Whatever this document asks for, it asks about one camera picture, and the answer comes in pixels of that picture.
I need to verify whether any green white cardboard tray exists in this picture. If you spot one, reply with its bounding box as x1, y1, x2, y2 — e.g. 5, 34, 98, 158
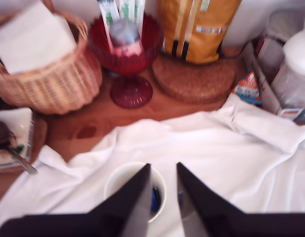
242, 40, 305, 125

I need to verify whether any black power cable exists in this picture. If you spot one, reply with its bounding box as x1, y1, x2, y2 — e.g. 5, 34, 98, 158
217, 40, 252, 60

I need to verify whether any red glass pedestal bowl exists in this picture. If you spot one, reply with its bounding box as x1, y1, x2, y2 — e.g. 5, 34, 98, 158
88, 13, 163, 110

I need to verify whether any silver food can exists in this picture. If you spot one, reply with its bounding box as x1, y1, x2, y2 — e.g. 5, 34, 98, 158
263, 10, 304, 75

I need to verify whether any white square plate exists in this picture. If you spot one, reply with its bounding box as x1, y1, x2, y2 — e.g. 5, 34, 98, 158
0, 107, 35, 171

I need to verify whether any yellow coffee bag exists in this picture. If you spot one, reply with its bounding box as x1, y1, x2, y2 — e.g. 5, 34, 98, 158
157, 0, 243, 65

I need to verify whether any white cloth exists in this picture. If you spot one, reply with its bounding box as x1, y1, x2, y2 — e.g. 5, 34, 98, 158
0, 93, 305, 237

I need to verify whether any wicker basket with handle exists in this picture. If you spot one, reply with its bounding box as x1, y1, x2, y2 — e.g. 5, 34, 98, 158
0, 0, 104, 116

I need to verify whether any metal spoon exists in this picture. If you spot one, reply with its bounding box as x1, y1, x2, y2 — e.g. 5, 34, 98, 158
5, 146, 38, 176

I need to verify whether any round cork trivet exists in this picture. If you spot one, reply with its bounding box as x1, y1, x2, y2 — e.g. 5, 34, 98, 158
152, 54, 236, 105

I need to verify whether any white paper sheet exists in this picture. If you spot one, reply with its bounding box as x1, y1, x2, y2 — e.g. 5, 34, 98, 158
0, 0, 77, 75

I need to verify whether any dark round food piece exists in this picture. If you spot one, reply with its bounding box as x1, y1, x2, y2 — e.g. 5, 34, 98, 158
0, 120, 15, 150

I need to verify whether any white dome security camera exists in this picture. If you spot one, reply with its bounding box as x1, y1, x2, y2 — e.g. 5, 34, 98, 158
282, 18, 305, 78

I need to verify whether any white green sachet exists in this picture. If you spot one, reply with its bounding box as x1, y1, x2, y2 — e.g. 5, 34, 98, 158
97, 0, 119, 51
117, 0, 147, 28

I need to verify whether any green illustrated coffee cup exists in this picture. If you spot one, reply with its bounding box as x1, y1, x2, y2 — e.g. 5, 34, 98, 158
103, 161, 167, 224

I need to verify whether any blue coffee capsule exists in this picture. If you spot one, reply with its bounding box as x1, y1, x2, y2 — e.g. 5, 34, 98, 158
150, 187, 161, 213

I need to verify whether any small orange triangular pack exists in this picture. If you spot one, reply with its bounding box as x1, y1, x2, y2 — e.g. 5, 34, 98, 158
229, 71, 264, 107

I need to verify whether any small jar grey lid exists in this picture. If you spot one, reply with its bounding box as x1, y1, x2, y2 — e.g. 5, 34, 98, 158
109, 19, 144, 57

